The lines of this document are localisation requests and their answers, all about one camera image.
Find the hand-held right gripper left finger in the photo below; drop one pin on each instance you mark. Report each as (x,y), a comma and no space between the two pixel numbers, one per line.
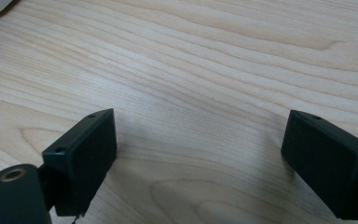
(82,161)

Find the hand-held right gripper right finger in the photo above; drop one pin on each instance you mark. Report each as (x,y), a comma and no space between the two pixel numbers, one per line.
(329,168)

